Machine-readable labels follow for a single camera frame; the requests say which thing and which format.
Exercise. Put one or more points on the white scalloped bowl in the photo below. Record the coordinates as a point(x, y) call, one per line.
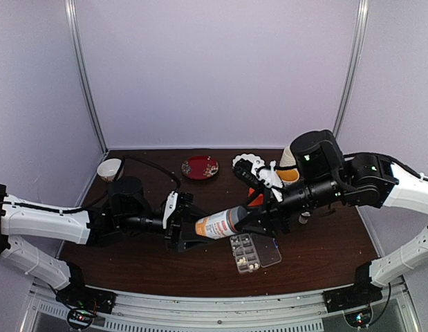
point(248, 157)

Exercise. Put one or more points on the small white bottle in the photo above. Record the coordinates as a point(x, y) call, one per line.
point(304, 217)

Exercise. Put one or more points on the floral mug yellow inside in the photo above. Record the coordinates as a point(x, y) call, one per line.
point(288, 176)

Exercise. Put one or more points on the grey lid vitamin bottle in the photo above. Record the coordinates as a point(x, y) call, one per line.
point(220, 225)

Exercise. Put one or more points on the cream pills in organizer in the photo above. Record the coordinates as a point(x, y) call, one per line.
point(245, 264)

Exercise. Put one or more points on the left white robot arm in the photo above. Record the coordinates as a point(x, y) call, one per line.
point(125, 208)

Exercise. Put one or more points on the orange pill bottle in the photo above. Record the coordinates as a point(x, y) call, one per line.
point(254, 199)

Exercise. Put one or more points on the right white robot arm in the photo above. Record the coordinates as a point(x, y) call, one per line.
point(326, 176)

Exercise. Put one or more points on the white pills in organizer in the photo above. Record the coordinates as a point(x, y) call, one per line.
point(240, 241)

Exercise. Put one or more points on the cream ribbed mug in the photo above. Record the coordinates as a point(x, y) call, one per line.
point(287, 158)

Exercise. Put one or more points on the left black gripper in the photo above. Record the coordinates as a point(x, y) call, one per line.
point(174, 234)

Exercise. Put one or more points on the clear plastic pill organizer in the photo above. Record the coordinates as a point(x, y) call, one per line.
point(264, 248)

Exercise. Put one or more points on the front aluminium rail base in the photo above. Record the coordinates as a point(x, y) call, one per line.
point(304, 311)

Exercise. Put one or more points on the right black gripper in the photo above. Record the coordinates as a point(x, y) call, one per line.
point(274, 217)

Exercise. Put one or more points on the red floral plate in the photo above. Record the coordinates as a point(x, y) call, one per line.
point(200, 167)

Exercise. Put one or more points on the white ceramic rice bowl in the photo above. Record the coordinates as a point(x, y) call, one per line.
point(110, 169)

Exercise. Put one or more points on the right aluminium frame post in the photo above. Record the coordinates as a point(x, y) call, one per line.
point(359, 36)

